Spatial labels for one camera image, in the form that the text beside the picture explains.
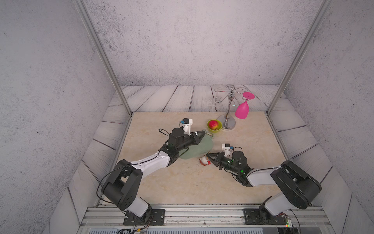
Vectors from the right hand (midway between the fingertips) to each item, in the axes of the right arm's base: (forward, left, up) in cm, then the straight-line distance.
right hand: (207, 156), depth 82 cm
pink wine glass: (+30, -24, +5) cm, 39 cm away
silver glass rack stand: (+36, -18, -12) cm, 42 cm away
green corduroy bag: (+7, +2, -3) cm, 8 cm away
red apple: (+29, -6, -8) cm, 31 cm away
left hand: (+7, 0, +10) cm, 13 cm away
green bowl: (+29, -11, -10) cm, 33 cm away
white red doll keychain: (-1, +1, -5) cm, 5 cm away
